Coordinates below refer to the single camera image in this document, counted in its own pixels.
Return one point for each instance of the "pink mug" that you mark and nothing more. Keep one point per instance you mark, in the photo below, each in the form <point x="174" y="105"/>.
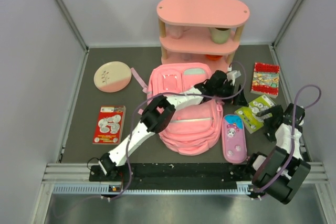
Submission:
<point x="176" y="32"/>

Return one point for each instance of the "red and white book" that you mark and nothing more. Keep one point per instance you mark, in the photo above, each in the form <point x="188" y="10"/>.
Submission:
<point x="109" y="126"/>

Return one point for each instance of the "red comic book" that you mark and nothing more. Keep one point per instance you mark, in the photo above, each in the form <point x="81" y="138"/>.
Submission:
<point x="266" y="79"/>

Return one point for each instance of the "pink and cream plate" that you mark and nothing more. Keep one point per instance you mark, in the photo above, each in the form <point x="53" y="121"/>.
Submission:
<point x="112" y="77"/>

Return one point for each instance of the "green cup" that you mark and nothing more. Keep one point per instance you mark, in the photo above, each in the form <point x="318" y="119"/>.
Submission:
<point x="219" y="35"/>

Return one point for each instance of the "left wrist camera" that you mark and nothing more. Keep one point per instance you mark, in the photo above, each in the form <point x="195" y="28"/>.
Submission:
<point x="233" y="75"/>

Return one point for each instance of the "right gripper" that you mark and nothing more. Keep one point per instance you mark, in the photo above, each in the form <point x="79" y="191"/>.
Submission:
<point x="277" y="112"/>

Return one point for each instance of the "green book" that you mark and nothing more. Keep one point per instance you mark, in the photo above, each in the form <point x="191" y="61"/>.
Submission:
<point x="248" y="114"/>

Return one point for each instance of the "purple pencil case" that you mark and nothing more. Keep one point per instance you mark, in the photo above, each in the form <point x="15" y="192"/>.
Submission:
<point x="233" y="139"/>

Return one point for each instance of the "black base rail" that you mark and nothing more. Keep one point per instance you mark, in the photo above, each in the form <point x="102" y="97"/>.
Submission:
<point x="176" y="176"/>

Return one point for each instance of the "orange bowl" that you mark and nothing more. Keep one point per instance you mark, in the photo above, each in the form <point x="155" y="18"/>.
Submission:
<point x="214" y="57"/>

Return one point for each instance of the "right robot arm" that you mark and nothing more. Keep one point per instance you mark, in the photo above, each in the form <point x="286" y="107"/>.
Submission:
<point x="280" y="173"/>

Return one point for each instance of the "pink three-tier shelf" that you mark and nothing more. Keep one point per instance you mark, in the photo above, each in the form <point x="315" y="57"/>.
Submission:
<point x="195" y="43"/>

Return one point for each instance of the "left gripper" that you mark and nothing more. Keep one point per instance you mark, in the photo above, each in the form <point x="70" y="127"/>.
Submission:
<point x="240" y="101"/>

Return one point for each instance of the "pink student backpack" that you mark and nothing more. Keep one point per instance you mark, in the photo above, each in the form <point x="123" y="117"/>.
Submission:
<point x="194" y="129"/>

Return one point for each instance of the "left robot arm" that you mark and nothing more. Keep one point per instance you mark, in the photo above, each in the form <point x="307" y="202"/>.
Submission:
<point x="159" y="112"/>

